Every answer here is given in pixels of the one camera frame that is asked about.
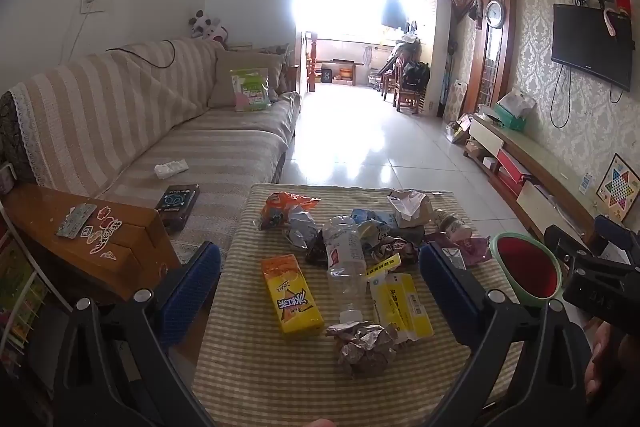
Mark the white plush toy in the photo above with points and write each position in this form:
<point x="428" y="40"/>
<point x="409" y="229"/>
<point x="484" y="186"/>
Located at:
<point x="206" y="27"/>

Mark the brown paper bag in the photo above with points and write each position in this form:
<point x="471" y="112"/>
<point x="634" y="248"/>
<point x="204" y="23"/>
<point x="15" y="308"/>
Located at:
<point x="410" y="207"/>

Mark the wooden side table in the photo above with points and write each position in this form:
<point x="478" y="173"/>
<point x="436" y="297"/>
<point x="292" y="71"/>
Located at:
<point x="45" y="257"/>

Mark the yellow drink carton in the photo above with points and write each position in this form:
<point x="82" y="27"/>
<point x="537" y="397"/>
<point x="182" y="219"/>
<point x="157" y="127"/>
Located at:
<point x="290" y="297"/>

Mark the round wall clock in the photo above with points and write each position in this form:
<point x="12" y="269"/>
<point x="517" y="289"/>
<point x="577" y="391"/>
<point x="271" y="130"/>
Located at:
<point x="495" y="14"/>

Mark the black television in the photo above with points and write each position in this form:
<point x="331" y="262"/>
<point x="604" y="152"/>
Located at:
<point x="590" y="42"/>

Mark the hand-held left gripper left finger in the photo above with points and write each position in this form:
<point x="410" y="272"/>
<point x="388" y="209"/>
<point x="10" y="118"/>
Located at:
<point x="192" y="287"/>

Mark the wooden chair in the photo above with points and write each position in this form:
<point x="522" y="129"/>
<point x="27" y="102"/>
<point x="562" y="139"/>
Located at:
<point x="406" y="99"/>

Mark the checkers board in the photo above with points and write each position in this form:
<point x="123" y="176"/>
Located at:
<point x="620" y="187"/>

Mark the purple wrapper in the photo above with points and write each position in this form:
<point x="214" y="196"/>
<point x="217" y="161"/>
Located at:
<point x="475" y="249"/>

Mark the white plastic bag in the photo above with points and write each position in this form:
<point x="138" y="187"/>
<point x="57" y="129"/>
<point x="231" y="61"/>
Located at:
<point x="517" y="102"/>

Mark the striped beige sofa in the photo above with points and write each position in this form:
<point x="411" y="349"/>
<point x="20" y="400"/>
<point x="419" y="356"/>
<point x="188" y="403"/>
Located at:
<point x="100" y="117"/>

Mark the white tall cabinet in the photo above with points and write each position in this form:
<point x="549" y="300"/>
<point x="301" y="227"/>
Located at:
<point x="439" y="52"/>

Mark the green bin with red liner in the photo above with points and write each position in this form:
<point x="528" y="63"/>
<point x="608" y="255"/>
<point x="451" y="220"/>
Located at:
<point x="525" y="269"/>

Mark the beige cushion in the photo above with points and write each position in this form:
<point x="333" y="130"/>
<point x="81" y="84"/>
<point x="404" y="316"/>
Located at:
<point x="225" y="82"/>

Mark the crumpled foil wrapper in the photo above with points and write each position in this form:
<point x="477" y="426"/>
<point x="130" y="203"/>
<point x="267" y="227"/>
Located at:
<point x="362" y="349"/>

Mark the orange snack bag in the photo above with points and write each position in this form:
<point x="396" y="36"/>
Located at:
<point x="280" y="207"/>

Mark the black backpack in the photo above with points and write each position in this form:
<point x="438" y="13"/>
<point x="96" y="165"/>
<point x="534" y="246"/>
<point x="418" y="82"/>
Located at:
<point x="416" y="76"/>

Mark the green snack bag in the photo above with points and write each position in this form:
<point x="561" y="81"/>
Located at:
<point x="250" y="89"/>

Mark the white tissue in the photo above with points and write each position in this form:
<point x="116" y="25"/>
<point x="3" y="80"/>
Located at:
<point x="170" y="169"/>

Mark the person's right hand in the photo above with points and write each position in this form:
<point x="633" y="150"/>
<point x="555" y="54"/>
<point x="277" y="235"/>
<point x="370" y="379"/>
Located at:
<point x="605" y="357"/>

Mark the silver blister pack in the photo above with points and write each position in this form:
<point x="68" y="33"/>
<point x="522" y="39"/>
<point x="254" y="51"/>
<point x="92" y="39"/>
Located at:
<point x="75" y="221"/>

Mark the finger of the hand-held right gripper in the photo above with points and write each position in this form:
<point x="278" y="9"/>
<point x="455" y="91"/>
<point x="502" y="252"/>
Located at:
<point x="565" y="244"/>
<point x="620" y="242"/>

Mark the striped tablecloth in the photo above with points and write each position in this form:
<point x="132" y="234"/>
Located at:
<point x="260" y="382"/>

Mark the black crumpled wrapper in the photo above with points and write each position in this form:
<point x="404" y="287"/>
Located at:
<point x="316" y="249"/>

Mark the white wall socket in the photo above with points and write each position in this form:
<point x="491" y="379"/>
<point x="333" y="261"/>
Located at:
<point x="96" y="4"/>

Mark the red cap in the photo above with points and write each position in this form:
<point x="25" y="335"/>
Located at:
<point x="623" y="2"/>

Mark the black box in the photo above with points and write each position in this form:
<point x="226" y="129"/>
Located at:
<point x="176" y="207"/>

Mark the clear plastic bottle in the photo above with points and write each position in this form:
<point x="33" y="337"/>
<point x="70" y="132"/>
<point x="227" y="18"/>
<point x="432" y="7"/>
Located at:
<point x="345" y="257"/>

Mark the wooden television cabinet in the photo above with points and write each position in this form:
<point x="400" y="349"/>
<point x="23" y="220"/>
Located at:
<point x="545" y="167"/>

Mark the patterned board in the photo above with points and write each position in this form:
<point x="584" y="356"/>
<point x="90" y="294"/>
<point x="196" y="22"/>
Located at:
<point x="452" y="102"/>

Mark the red box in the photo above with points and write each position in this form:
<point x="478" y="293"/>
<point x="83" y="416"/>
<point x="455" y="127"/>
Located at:
<point x="512" y="167"/>

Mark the yellow tissue pack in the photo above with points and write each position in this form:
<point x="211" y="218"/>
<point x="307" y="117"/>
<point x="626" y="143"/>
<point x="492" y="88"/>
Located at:
<point x="400" y="307"/>

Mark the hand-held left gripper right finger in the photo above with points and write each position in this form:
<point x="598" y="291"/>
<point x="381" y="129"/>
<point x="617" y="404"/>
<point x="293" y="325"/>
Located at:
<point x="450" y="292"/>

